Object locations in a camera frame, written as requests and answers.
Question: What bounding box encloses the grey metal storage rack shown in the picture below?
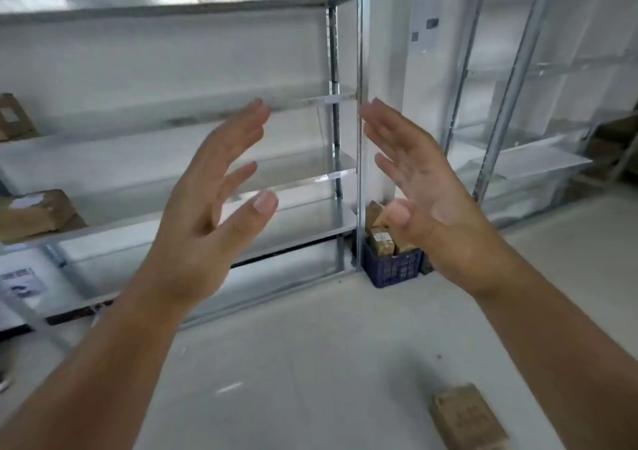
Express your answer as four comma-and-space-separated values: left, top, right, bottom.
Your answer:
441, 0, 638, 229

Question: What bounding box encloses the wall paper with dark squares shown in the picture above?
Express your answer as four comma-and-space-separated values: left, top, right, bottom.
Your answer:
410, 0, 445, 56

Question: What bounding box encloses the pile of crated cardboard parcels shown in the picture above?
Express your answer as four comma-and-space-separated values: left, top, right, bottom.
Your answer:
364, 200, 421, 259

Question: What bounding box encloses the person's right hand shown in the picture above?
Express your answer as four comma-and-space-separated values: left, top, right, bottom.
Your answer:
358, 97, 522, 300

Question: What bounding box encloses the white-labelled brown carton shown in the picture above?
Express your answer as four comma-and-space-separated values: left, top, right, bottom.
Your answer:
0, 189, 89, 245

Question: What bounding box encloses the printed paper sheet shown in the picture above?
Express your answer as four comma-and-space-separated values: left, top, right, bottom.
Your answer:
0, 267, 47, 302

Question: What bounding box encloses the small dark-labelled cardboard carton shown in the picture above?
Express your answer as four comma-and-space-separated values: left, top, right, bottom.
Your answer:
0, 92, 40, 142

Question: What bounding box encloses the person's left hand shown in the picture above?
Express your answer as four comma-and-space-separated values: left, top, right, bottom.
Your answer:
127, 97, 279, 316

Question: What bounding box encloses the small box with red print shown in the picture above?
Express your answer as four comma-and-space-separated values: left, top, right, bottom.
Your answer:
431, 383, 510, 450

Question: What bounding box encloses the blue plastic crate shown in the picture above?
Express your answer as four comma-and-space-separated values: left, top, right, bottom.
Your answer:
360, 239, 425, 290

